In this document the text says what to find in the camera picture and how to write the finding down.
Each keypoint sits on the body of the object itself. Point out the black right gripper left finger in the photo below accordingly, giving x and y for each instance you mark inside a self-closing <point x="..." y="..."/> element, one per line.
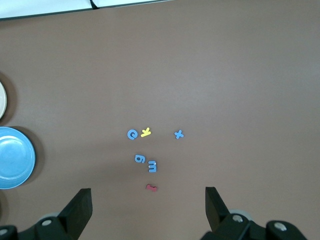
<point x="77" y="212"/>

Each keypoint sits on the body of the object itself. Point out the white table edge board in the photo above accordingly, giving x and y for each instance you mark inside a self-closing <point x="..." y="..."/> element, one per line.
<point x="37" y="7"/>
<point x="120" y="2"/>

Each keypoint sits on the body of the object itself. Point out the red foam letter z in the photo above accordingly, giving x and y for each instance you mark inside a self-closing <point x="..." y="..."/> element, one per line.
<point x="151" y="188"/>

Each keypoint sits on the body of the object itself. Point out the blue foam letter x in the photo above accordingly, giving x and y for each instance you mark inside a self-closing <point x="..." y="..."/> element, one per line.
<point x="178" y="134"/>

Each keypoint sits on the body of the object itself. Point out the blue plate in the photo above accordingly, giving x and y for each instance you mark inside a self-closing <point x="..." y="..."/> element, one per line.
<point x="15" y="157"/>

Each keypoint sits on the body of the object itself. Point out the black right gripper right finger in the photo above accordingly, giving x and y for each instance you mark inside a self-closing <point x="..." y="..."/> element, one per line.
<point x="217" y="212"/>

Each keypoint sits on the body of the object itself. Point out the beige plate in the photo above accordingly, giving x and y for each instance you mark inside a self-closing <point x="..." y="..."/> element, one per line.
<point x="2" y="100"/>

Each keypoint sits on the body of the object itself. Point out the yellow foam letter k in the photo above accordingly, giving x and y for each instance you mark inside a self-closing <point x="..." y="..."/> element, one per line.
<point x="145" y="133"/>

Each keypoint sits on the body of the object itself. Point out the blue foam letter e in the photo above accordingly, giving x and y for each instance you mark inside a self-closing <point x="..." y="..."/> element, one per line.
<point x="129" y="135"/>

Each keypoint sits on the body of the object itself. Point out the blue foam letter g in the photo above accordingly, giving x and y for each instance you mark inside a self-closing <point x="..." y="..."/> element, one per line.
<point x="141" y="158"/>

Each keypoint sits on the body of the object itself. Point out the blue foam letter m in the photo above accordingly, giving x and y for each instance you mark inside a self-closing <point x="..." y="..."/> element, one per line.
<point x="149" y="167"/>

